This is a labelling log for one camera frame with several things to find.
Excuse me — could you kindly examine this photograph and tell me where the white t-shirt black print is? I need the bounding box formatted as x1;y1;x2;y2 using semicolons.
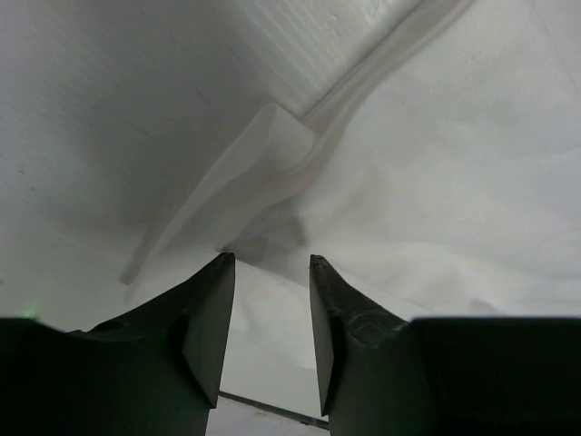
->
118;0;581;436

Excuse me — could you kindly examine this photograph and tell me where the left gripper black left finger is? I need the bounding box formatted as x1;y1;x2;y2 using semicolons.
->
1;253;235;435

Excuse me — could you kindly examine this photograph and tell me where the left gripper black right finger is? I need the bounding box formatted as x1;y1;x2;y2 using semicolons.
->
310;255;580;435

